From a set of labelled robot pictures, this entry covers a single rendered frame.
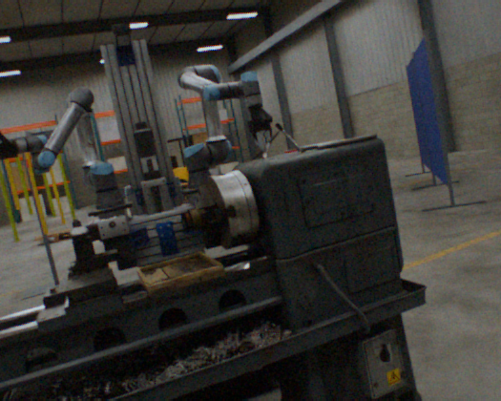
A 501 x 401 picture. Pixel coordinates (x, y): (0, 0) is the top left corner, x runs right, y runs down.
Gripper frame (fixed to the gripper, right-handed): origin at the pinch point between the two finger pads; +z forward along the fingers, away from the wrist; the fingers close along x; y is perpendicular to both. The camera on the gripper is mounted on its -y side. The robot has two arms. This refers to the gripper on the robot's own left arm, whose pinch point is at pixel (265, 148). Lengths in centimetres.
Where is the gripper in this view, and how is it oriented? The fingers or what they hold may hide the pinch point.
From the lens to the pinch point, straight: 211.8
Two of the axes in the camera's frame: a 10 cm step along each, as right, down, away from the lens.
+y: -3.4, -0.3, 9.4
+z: 2.0, 9.7, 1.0
